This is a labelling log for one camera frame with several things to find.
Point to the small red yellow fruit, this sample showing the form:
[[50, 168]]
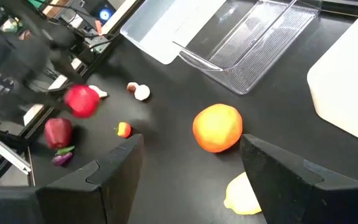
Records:
[[124, 130]]

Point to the clear ribbed plastic bin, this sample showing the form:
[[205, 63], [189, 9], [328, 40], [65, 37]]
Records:
[[244, 62]]

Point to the yellow lemon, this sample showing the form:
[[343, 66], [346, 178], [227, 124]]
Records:
[[239, 196]]

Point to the dark red apple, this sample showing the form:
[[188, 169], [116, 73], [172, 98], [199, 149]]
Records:
[[58, 132]]

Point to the small purple eggplant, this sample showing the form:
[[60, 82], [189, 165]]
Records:
[[62, 158]]

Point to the small brown white mushroom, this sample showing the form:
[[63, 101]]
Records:
[[131, 87]]

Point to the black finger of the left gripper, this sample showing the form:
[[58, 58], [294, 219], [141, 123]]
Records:
[[66, 67], [41, 101]]

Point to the frosted translucent plastic bin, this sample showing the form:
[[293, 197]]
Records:
[[153, 31]]

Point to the small white vegetable piece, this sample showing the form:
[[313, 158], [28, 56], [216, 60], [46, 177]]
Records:
[[100, 92]]

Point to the silver metal bracket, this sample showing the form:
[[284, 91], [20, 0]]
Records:
[[7, 155]]

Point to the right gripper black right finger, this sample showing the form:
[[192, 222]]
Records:
[[290, 193]]

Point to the orange fruit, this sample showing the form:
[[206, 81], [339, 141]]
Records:
[[217, 128]]

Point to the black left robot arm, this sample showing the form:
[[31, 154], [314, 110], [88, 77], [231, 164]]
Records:
[[32, 18]]

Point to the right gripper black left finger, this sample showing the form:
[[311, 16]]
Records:
[[73, 199]]

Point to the white garlic bulb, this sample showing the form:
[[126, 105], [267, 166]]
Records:
[[142, 92]]

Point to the white plastic bin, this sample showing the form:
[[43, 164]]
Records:
[[346, 77]]

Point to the black device blue light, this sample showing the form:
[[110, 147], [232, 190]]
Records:
[[105, 14]]

